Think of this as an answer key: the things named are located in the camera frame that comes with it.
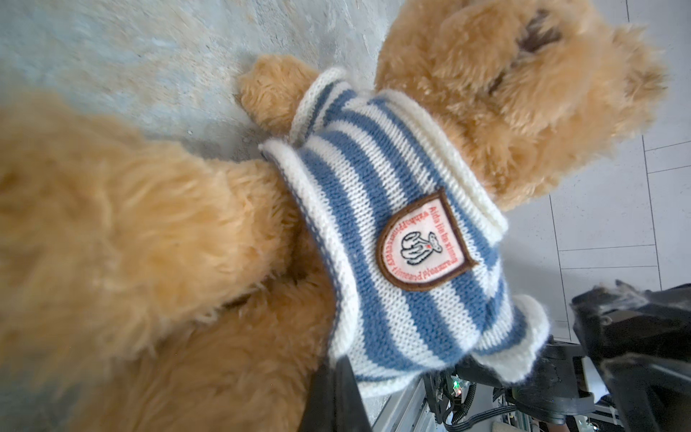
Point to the blue white striped knit sweater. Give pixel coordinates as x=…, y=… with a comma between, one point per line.
x=409, y=238

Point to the brown plush teddy bear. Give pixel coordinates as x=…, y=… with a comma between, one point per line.
x=180, y=293

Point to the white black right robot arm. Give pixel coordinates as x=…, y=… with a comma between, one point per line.
x=555, y=390

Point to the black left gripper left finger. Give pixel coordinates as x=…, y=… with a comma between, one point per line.
x=320, y=409

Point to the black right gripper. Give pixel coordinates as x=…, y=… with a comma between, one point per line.
x=639, y=342

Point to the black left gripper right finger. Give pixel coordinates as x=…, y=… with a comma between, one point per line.
x=351, y=415

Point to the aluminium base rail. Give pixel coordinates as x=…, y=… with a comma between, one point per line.
x=407, y=411

